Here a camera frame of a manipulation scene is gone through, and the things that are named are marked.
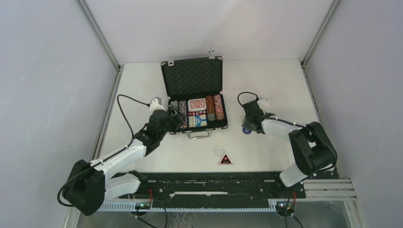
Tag red playing card deck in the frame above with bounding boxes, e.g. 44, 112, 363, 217
188, 98, 207, 112

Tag red black triangle card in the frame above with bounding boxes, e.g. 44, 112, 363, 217
218, 153, 234, 165

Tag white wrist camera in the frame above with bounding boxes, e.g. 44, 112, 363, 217
149, 96, 166, 112
258, 97, 269, 110

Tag purple blind button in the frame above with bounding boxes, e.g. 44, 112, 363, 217
242, 127, 252, 134

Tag white dealer button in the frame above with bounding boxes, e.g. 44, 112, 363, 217
213, 146, 225, 157

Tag blue-white chip row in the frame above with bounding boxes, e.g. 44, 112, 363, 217
178, 101, 188, 129

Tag red-white chip row top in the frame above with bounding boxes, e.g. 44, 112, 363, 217
213, 95, 225, 120

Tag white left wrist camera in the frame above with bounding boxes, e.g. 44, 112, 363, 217
149, 96, 166, 112

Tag black mounting rail base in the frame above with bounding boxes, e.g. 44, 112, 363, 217
113, 171, 306, 210

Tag black aluminium poker case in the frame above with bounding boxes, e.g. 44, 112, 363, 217
160, 50, 229, 135

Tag orange chip row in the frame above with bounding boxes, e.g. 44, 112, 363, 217
205, 95, 215, 117

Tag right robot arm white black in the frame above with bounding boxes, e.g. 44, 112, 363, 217
241, 100, 338, 198

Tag left black cable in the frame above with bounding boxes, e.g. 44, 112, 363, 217
57, 94, 151, 208

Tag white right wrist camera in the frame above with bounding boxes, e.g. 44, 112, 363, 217
258, 97, 269, 110

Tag red dice in case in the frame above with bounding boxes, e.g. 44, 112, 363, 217
188, 110, 206, 116

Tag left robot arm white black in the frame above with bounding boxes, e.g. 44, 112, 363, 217
57, 105, 173, 216

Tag green chip row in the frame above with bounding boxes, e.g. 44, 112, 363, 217
170, 101, 179, 110

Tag blue playing card box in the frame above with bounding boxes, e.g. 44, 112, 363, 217
188, 114, 207, 128

